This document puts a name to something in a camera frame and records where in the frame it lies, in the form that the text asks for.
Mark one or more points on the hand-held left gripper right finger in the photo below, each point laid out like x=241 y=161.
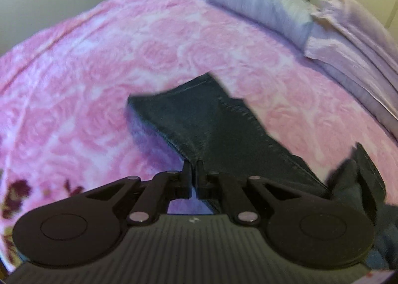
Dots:
x=202 y=180

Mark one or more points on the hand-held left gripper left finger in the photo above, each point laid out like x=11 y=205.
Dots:
x=186 y=180

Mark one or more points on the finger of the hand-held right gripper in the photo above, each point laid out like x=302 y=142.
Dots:
x=342 y=175
x=371 y=178

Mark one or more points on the dark blue denim pants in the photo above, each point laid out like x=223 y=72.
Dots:
x=214 y=134

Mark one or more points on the folded lilac quilt stack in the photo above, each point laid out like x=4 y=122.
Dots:
x=357 y=54

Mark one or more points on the pink floral blanket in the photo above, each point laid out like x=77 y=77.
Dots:
x=93 y=85

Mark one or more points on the grey ribbed pillow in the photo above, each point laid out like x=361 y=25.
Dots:
x=248 y=1

